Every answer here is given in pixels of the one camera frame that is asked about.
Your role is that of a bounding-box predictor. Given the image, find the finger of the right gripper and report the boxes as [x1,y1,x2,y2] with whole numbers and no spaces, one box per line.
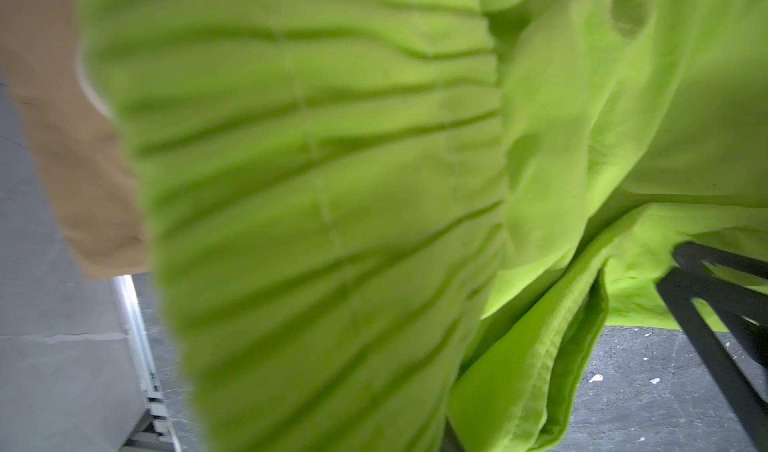
[656,242,767,449]

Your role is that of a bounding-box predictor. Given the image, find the lime green shorts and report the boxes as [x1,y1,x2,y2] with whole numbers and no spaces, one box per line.
[74,0,767,451]

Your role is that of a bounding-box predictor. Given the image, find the khaki tan shorts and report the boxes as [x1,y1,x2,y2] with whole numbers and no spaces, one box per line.
[1,0,148,279]

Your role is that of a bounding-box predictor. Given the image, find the aluminium frame rail front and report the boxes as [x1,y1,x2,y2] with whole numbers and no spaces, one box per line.
[110,275,181,452]

